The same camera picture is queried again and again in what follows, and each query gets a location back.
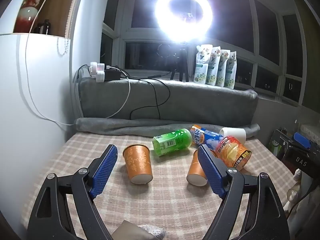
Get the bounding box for grey cushion backrest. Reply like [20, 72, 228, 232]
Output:
[78, 77, 258, 127]

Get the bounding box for orange chip canister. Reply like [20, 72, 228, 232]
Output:
[215, 136, 252, 171]

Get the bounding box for orange paper cup left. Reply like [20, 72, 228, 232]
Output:
[123, 144, 153, 185]

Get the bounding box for bright ring light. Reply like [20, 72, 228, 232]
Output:
[155, 0, 213, 43]

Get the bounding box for plaid beige bed cover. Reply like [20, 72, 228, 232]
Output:
[21, 132, 295, 240]

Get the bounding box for dark glass bottle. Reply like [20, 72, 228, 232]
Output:
[37, 19, 51, 35]

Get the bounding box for black tripod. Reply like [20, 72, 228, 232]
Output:
[170, 44, 189, 82]

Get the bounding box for crumpled packet near camera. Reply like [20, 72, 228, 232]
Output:
[111, 220, 167, 240]

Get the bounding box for black cable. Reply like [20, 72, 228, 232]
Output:
[108, 65, 171, 120]

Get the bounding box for blue orange drink can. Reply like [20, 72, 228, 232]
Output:
[190, 125, 223, 151]

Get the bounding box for red white vase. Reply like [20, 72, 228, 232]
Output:
[14, 0, 43, 33]

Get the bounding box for white power adapters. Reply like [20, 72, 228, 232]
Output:
[89, 62, 105, 83]

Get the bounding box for green drink can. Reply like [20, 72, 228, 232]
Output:
[152, 128, 193, 157]

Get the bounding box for white paper cup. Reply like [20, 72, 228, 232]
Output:
[219, 127, 246, 144]

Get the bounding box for orange paper cup right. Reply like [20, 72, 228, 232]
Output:
[186, 150, 208, 187]

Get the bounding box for white pouch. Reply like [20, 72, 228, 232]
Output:
[206, 46, 221, 86]
[224, 51, 237, 89]
[194, 44, 213, 84]
[216, 49, 231, 87]

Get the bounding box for black power adapter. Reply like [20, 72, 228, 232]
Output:
[104, 68, 121, 81]

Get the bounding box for white charging cable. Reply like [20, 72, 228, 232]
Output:
[24, 0, 131, 126]

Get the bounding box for orange paper cup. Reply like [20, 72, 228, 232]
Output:
[123, 144, 153, 185]
[186, 150, 208, 187]

